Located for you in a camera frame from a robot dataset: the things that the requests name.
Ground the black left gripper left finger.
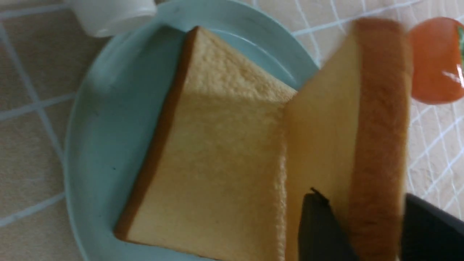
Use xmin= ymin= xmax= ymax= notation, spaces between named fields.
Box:
xmin=297 ymin=188 xmax=359 ymax=261

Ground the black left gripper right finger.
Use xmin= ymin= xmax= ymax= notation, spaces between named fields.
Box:
xmin=401 ymin=194 xmax=464 ymax=261

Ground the toast slice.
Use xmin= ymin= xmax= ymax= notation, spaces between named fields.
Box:
xmin=113 ymin=26 xmax=296 ymax=261
xmin=284 ymin=17 xmax=413 ymax=261

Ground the orange persimmon with green leaves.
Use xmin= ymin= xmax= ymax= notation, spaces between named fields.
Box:
xmin=408 ymin=17 xmax=464 ymax=105

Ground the light green round plate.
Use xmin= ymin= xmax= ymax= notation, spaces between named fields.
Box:
xmin=63 ymin=0 xmax=319 ymax=261

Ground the white two-slot toaster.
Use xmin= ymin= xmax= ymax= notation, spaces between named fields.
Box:
xmin=65 ymin=0 xmax=157 ymax=38

